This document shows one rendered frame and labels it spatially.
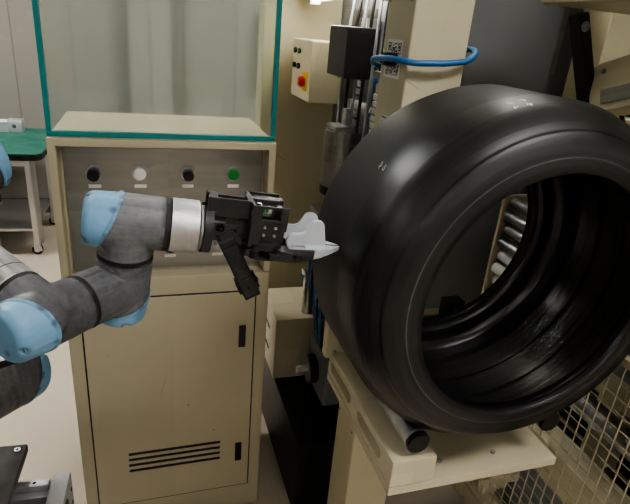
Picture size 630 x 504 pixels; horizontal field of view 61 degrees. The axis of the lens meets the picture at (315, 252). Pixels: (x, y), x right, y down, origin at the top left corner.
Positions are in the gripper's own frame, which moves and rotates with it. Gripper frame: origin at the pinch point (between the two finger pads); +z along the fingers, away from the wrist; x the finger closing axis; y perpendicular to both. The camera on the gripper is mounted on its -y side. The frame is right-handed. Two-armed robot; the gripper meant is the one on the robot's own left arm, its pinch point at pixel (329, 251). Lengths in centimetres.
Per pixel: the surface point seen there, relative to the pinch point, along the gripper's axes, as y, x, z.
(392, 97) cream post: 22.4, 32.8, 20.0
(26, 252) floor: -136, 299, -91
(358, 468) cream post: -74, 28, 34
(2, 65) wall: -26, 385, -122
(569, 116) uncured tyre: 26.7, -9.7, 26.8
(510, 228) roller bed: -4, 38, 65
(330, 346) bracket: -33.6, 25.9, 16.4
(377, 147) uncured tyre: 16.0, 6.0, 6.6
